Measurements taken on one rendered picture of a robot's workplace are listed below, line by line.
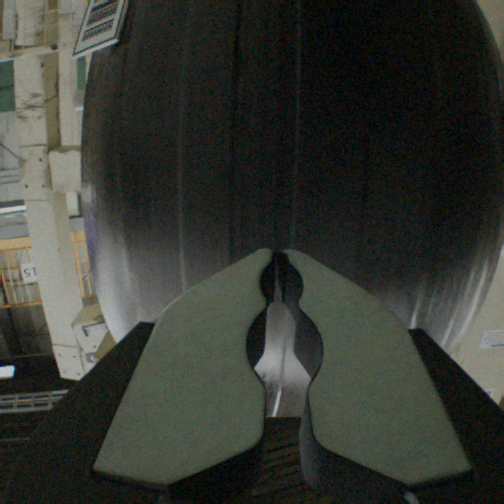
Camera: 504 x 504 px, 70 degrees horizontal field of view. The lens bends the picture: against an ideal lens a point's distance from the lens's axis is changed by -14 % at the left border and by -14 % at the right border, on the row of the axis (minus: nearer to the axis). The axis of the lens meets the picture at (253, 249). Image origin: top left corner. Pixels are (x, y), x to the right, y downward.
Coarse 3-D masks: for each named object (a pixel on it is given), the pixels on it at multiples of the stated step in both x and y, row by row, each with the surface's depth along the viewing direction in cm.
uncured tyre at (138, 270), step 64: (192, 0) 20; (256, 0) 20; (320, 0) 20; (384, 0) 20; (448, 0) 20; (128, 64) 21; (192, 64) 20; (256, 64) 20; (320, 64) 20; (384, 64) 20; (448, 64) 20; (128, 128) 21; (192, 128) 20; (256, 128) 20; (320, 128) 20; (384, 128) 20; (448, 128) 20; (128, 192) 22; (192, 192) 21; (256, 192) 21; (320, 192) 21; (384, 192) 21; (448, 192) 21; (128, 256) 23; (192, 256) 22; (320, 256) 22; (384, 256) 22; (448, 256) 22; (128, 320) 26; (448, 320) 24
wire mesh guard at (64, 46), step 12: (0, 0) 66; (36, 0) 68; (84, 0) 68; (0, 12) 68; (24, 12) 68; (48, 12) 69; (84, 12) 69; (0, 24) 69; (24, 24) 70; (48, 24) 70; (0, 36) 70; (24, 36) 71; (12, 48) 72; (36, 48) 71; (48, 48) 71; (60, 48) 72; (72, 48) 72; (0, 60) 72
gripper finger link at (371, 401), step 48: (288, 288) 12; (336, 288) 10; (336, 336) 9; (384, 336) 9; (336, 384) 7; (384, 384) 7; (432, 384) 7; (336, 432) 6; (384, 432) 6; (432, 432) 6; (336, 480) 6; (384, 480) 6; (432, 480) 5
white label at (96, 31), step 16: (96, 0) 23; (112, 0) 22; (128, 0) 21; (96, 16) 22; (112, 16) 21; (80, 32) 22; (96, 32) 22; (112, 32) 21; (80, 48) 22; (96, 48) 22
